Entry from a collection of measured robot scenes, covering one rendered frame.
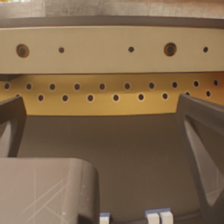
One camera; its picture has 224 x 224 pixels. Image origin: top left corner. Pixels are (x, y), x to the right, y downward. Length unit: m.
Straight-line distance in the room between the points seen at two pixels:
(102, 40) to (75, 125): 0.11
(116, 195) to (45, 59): 0.19
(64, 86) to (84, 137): 0.07
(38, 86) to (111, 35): 0.12
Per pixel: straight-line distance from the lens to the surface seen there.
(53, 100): 0.27
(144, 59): 0.22
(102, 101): 0.26
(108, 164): 0.27
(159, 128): 0.28
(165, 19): 0.29
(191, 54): 0.24
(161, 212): 0.30
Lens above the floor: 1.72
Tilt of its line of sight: 25 degrees down
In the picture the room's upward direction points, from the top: straight up
